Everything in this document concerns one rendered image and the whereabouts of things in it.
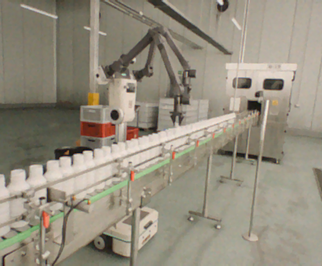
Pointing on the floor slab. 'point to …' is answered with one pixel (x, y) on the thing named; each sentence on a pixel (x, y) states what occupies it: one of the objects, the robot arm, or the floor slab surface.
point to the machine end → (269, 71)
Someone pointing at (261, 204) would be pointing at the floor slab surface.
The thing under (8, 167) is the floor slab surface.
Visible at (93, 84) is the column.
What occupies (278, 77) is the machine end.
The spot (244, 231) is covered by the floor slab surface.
